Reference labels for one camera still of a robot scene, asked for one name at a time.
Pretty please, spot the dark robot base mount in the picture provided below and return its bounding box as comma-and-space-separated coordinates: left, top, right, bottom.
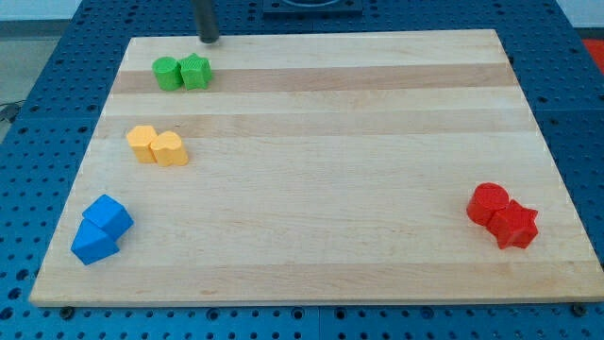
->
260, 0, 363, 17

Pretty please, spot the green cylinder block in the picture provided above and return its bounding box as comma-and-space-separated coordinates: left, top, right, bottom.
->
152, 57, 183, 92

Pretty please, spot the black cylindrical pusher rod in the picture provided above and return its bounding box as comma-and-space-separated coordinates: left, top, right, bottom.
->
191, 0, 220, 44

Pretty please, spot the blue cube block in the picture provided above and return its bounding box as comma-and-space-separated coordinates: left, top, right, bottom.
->
82, 195, 134, 241

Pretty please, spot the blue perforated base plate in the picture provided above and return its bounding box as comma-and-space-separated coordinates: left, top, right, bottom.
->
1, 0, 603, 339

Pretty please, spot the green star block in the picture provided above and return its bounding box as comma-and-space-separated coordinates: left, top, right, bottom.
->
178, 53, 212, 90

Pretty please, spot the wooden board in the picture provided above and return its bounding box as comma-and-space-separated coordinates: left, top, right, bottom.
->
30, 29, 603, 307

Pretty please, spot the yellow hexagon block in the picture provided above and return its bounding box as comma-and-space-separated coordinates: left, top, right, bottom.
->
126, 125, 158, 163

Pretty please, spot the red cylinder block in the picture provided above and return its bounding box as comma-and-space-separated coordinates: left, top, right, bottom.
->
466, 182, 510, 227

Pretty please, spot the red star block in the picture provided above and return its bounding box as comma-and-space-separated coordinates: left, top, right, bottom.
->
486, 199, 539, 249

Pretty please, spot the yellow heart block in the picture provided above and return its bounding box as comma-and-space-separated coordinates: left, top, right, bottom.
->
150, 131, 189, 166

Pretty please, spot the blue triangle block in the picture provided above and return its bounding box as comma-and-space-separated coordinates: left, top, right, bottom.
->
71, 219, 119, 265

